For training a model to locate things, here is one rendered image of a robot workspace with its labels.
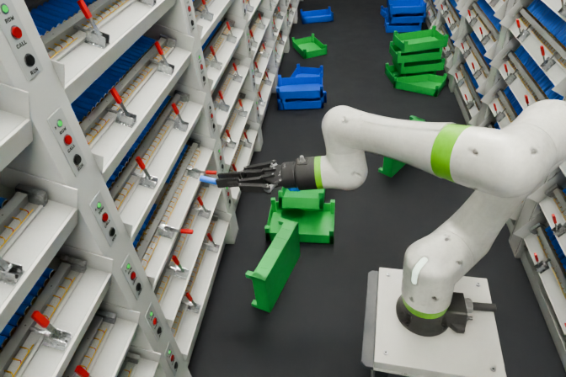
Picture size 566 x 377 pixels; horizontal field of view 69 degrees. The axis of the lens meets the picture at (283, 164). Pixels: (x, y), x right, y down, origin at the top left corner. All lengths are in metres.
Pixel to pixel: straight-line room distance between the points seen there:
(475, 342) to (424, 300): 0.20
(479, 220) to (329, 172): 0.39
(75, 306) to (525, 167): 0.86
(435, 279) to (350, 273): 0.72
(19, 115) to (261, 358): 1.14
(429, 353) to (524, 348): 0.55
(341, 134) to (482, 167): 0.37
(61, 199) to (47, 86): 0.20
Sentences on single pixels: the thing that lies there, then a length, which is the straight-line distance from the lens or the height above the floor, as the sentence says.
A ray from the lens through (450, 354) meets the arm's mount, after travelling 1.25.
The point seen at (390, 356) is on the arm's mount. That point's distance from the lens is 1.22.
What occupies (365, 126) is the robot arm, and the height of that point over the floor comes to 0.86.
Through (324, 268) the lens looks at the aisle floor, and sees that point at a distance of 1.78.
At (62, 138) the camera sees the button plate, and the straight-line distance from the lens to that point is 0.80.
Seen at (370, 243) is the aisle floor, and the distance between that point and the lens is 1.87.
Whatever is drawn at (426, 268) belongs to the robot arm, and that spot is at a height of 0.57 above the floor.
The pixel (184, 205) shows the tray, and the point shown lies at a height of 0.53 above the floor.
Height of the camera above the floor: 1.41
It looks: 38 degrees down
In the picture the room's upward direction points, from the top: 5 degrees counter-clockwise
